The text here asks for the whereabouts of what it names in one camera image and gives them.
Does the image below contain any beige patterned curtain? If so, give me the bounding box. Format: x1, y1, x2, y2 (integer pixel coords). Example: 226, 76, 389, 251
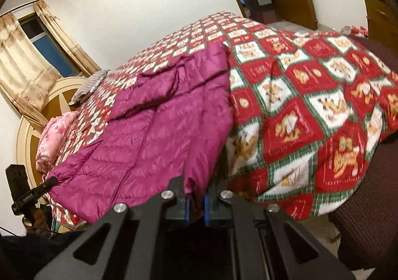
0, 13, 62, 129

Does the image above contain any red white teddy bedspread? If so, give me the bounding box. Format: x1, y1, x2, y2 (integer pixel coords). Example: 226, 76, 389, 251
55, 12, 397, 219

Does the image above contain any pink floral folded blanket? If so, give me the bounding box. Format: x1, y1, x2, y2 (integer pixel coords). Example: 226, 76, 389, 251
35, 111, 79, 174

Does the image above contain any grey striped pillow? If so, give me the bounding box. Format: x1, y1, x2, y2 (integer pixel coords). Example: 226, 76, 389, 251
68, 69, 110, 106

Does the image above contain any dark wooden dresser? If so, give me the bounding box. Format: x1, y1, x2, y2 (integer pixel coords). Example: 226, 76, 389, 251
364, 0, 397, 44

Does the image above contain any window with blue glass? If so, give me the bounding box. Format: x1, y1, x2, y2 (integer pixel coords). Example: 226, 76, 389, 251
20, 13, 84, 78

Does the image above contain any magenta quilted down jacket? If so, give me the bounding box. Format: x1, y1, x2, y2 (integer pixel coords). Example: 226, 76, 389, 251
50, 43, 233, 223

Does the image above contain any beige curved headboard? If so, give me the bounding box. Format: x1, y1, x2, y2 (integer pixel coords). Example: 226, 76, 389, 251
16, 77, 86, 188

